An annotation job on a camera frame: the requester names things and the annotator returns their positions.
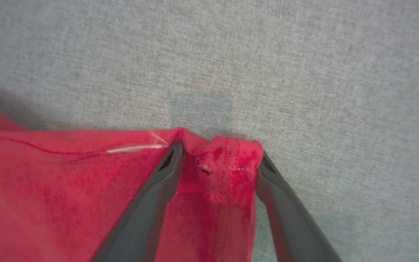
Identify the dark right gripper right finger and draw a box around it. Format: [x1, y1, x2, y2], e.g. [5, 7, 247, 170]
[255, 151, 343, 262]

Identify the red and white shirt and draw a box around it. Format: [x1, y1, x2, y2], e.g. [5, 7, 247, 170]
[0, 103, 264, 262]

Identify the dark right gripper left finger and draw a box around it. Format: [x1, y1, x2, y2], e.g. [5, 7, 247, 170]
[89, 141, 185, 262]

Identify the grey fabric sofa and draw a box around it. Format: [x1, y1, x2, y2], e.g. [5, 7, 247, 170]
[0, 0, 419, 262]

